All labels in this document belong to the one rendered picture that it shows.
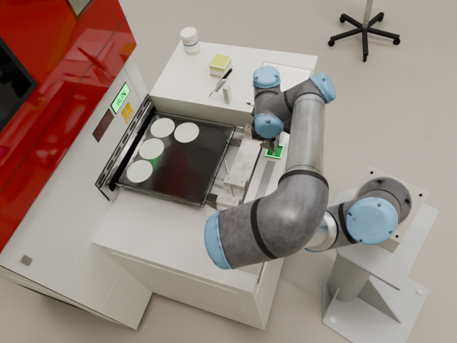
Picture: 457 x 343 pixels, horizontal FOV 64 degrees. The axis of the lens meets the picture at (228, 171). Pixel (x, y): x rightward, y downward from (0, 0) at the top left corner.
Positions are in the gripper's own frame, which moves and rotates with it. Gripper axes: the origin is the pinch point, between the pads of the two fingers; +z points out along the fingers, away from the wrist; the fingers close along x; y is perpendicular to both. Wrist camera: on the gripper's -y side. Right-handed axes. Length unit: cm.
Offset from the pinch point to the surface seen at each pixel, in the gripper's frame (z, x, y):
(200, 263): 15.3, 41.8, 15.9
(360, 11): 98, -218, -11
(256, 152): 9.3, -3.1, 9.2
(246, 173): 9.3, 6.8, 9.9
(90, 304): 35, 65, 58
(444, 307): 97, 7, -85
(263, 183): 1.7, 13.2, 1.1
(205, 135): 7.4, -5.2, 30.8
